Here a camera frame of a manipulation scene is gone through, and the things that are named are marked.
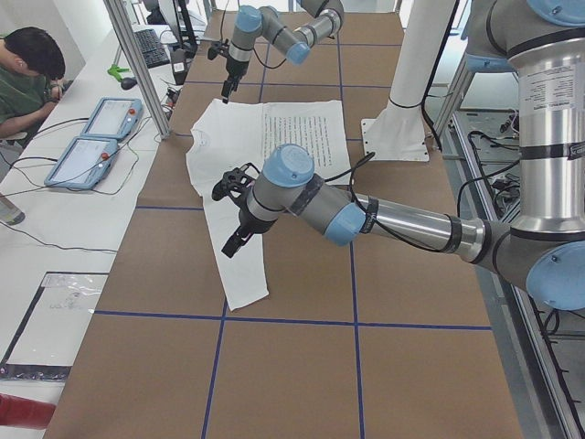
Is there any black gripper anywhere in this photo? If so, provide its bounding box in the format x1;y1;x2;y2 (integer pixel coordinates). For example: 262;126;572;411
221;209;276;258
221;56;250;103

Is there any white long-sleeve printed shirt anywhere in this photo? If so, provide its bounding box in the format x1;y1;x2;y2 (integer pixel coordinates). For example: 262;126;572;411
185;99;352;313

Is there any black keyboard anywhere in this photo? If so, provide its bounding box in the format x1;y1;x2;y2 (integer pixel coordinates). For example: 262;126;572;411
134;28;170;69

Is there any green clamp tool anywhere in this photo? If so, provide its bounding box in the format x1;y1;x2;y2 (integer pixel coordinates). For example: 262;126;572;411
107;64;130;81

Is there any upper blue teach pendant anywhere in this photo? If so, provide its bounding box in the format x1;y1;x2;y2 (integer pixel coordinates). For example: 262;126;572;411
81;97;144;141

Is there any blue teach pendant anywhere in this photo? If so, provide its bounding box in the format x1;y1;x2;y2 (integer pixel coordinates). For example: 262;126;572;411
44;136;119;190
81;97;144;141

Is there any lower blue teach pendant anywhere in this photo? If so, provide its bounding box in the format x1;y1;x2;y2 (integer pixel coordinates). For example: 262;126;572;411
44;136;119;190

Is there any seated person green shirt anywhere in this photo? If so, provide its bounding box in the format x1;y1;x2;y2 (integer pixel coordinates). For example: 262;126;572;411
1;27;67;147

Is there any clear plastic bag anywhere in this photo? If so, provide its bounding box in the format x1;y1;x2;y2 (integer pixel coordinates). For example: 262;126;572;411
1;272;108;382

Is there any water bottle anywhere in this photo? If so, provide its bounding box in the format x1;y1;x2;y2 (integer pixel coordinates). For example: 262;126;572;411
0;194;26;225

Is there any red cylinder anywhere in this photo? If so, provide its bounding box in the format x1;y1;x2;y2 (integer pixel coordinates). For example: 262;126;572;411
1;393;56;430

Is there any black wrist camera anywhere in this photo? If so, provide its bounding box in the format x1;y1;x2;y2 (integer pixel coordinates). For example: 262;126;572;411
211;163;260;205
207;39;229;60

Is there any aluminium frame post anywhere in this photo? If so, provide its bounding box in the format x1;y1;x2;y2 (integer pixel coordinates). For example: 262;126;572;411
103;0;171;140

